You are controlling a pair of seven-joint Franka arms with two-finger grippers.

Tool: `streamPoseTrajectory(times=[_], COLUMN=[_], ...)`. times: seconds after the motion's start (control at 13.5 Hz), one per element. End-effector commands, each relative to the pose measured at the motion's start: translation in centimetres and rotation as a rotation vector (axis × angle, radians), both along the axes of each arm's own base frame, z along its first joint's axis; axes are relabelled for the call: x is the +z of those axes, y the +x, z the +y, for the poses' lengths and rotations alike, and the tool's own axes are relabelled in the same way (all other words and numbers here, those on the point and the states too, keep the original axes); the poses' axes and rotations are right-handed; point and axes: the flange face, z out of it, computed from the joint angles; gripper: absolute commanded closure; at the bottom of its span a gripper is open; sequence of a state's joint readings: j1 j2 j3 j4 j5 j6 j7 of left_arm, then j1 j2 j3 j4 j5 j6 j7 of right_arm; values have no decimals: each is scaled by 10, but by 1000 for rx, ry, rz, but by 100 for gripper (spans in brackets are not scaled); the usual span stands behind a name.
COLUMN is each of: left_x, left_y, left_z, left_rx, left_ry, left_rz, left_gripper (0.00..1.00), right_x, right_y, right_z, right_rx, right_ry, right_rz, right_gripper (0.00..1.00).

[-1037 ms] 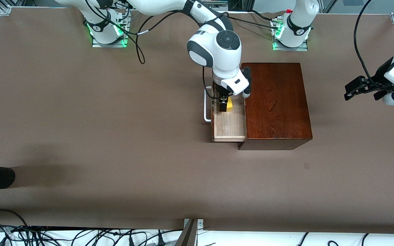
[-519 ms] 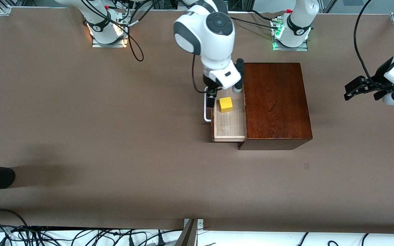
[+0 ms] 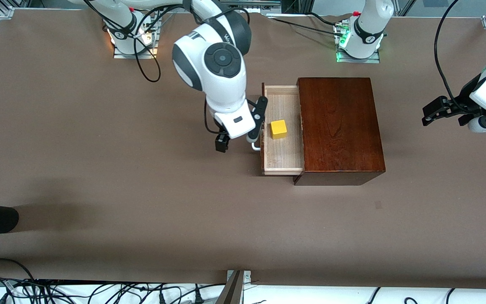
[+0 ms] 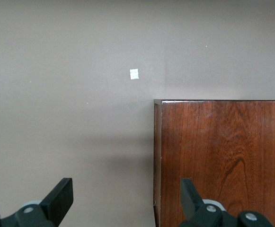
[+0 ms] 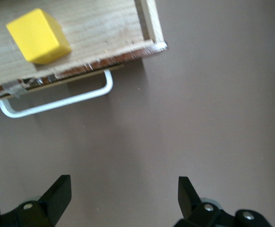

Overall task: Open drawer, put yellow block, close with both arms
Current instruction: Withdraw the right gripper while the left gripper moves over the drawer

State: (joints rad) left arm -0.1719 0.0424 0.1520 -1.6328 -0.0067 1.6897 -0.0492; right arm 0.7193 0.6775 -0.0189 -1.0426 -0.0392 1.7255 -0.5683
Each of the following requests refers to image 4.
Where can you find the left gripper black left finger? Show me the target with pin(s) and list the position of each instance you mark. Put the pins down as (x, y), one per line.
(56, 203)

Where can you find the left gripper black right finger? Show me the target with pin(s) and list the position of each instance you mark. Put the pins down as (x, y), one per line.
(191, 205)

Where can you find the dark brown wooden cabinet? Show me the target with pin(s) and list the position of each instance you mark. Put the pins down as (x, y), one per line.
(222, 153)

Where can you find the small square table sticker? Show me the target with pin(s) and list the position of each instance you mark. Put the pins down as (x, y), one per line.
(134, 74)

